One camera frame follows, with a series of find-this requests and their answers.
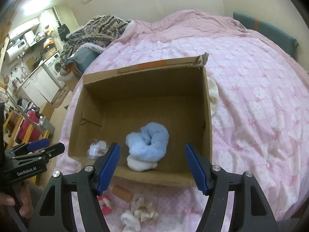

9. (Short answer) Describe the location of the pink rubber duck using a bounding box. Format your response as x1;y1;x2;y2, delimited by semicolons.
97;194;113;215

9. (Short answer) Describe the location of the teal cushion with orange stripe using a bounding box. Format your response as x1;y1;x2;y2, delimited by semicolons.
233;12;299;59

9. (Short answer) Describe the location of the teal fur-trimmed jacket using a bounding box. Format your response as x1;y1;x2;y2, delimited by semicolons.
64;43;106;78

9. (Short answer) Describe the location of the yellow wooden chair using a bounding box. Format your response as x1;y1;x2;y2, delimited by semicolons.
3;111;49;149

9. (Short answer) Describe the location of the white washing machine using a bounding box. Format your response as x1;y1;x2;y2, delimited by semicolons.
43;51;65;89

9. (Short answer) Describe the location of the white kitchen cabinet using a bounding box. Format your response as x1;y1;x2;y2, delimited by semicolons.
16;66;59;107

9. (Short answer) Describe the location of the brown door mat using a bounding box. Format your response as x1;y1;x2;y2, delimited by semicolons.
51;86;70;108

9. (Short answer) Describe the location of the white blue round plush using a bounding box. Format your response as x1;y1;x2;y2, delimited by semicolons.
127;155;158;172

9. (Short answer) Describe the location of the clear bag of small toys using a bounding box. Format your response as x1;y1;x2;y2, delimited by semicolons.
87;140;108;160

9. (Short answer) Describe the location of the person's left hand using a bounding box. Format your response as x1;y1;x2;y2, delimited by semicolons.
0;178;35;219

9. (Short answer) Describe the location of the open cardboard box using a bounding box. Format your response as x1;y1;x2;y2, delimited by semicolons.
68;53;212;186

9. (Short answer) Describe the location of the pink patterned quilt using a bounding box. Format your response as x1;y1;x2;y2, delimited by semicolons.
54;9;309;232

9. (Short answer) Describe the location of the grey trash bin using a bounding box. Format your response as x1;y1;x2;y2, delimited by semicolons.
39;116;55;138

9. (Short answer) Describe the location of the light blue fluffy sock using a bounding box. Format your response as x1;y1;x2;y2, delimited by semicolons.
125;122;169;163

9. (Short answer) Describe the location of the red suitcase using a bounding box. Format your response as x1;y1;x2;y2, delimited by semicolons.
17;109;42;144

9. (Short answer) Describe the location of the patterned knit blanket pile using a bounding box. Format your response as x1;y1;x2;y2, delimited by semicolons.
60;15;131;77

